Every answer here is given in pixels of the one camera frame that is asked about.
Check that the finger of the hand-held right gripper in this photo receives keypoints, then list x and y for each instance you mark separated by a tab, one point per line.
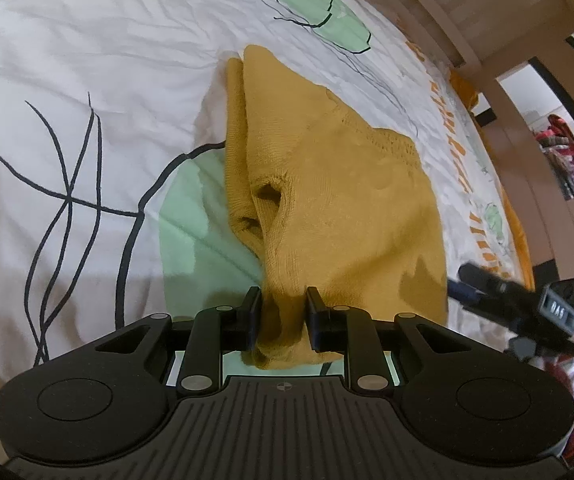
467	294
492	282

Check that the yellow knit sweater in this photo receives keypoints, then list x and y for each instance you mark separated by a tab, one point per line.
337	200

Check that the beige wooden bed frame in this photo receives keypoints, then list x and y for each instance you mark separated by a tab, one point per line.
492	35

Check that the white printed duvet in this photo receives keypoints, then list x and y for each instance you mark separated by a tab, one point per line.
92	135

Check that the pile of colourful clothes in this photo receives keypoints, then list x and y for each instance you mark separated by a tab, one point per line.
564	147

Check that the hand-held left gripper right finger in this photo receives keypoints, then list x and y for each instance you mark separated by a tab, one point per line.
315	322

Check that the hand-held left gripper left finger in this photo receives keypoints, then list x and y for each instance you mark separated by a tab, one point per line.
253	320

